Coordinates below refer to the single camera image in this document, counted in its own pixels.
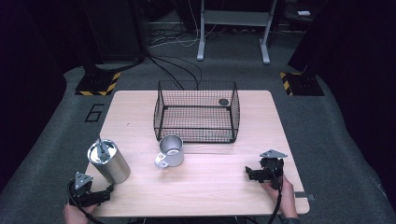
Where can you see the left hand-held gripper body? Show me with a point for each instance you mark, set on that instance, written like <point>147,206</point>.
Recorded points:
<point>84,194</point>

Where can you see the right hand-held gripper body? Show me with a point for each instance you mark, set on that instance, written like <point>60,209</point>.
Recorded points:
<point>270,169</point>

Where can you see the stainless steel tumbler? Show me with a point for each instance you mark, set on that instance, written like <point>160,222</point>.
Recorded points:
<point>115,168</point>

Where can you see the person's left hand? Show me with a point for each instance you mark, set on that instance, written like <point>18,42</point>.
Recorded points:
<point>74,215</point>

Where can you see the person's right hand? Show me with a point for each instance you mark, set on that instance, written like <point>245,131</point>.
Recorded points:
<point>285,199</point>

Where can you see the grey metal utensil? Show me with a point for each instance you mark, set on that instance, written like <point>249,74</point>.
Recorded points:
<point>102,151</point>

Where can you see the grey tape strip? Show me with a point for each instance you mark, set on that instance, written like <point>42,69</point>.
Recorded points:
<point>301,195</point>

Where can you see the silver metal mug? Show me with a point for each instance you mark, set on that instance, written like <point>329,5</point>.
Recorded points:
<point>174,158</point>

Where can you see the dark round disc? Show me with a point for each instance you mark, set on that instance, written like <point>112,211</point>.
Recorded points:
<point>223,102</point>

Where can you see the black yellow striped stand base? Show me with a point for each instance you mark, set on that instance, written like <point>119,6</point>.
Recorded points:
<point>303,84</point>
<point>96,84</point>

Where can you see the black cabinet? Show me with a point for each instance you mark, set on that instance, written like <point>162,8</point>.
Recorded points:
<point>118,31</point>

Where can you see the small white box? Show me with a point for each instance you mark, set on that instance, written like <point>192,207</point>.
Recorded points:
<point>303,13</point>

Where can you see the white metal desk frame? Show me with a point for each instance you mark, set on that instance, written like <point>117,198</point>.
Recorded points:
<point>236,18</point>

